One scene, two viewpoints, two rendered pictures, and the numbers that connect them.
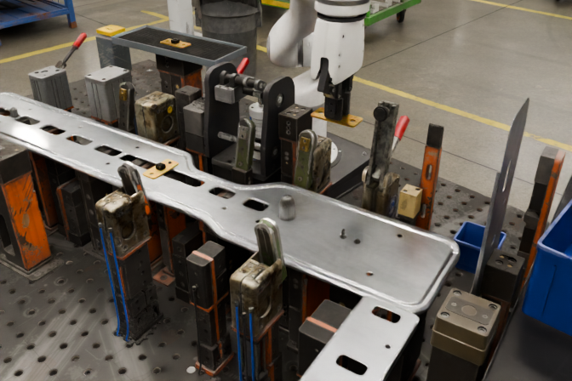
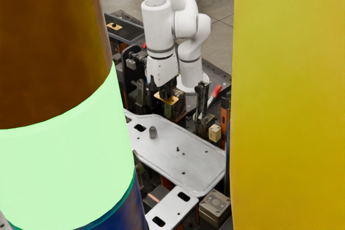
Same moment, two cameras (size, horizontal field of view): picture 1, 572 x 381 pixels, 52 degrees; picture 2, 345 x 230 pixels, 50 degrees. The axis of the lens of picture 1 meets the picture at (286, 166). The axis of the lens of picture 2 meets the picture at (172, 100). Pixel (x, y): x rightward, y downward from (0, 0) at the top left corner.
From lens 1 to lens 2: 0.47 m
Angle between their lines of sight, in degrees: 13
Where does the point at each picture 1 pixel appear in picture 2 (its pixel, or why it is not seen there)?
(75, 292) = not seen: hidden behind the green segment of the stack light
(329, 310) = (159, 191)
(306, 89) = (186, 51)
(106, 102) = not seen: hidden behind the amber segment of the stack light
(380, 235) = (196, 151)
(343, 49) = (160, 71)
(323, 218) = (171, 138)
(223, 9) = not seen: outside the picture
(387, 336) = (180, 208)
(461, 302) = (213, 197)
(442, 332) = (202, 211)
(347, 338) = (161, 208)
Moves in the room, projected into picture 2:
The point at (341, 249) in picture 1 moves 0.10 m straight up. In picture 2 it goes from (174, 157) to (172, 138)
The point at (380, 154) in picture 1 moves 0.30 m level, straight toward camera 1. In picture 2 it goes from (200, 107) to (174, 166)
